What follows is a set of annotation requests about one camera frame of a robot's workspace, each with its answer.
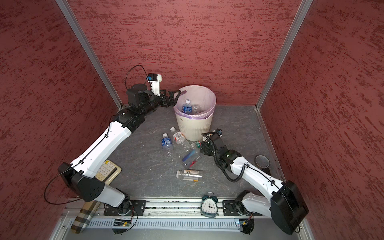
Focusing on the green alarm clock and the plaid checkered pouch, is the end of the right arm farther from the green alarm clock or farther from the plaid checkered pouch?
the plaid checkered pouch

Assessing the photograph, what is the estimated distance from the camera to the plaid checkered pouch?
0.68 m

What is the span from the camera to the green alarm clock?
0.71 meters

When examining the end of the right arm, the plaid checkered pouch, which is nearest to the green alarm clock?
the end of the right arm

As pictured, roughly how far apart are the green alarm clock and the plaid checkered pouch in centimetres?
54
